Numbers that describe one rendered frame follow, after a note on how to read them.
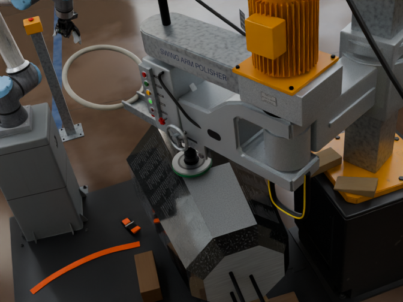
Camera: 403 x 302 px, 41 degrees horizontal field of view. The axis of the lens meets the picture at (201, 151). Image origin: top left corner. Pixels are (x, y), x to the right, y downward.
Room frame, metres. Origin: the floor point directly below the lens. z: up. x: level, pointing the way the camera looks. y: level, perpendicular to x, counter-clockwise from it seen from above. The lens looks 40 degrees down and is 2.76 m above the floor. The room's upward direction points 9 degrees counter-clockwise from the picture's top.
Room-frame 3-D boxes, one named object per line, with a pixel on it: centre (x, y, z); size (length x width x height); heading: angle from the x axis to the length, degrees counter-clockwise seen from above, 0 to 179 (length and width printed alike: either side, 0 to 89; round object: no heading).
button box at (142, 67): (2.19, 0.19, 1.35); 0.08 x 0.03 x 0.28; 39
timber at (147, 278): (2.10, 0.45, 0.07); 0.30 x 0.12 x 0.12; 7
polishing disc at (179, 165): (2.21, 0.06, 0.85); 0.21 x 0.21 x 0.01
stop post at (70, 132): (3.83, 1.10, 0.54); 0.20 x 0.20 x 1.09; 12
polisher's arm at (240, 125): (1.90, -0.18, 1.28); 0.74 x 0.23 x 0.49; 39
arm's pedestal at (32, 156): (2.83, 1.13, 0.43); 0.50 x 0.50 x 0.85; 6
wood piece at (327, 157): (2.09, -0.62, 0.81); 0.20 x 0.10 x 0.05; 110
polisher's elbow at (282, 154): (1.70, -0.36, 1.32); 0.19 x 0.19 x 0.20
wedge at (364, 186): (1.89, -0.74, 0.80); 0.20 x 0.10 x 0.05; 60
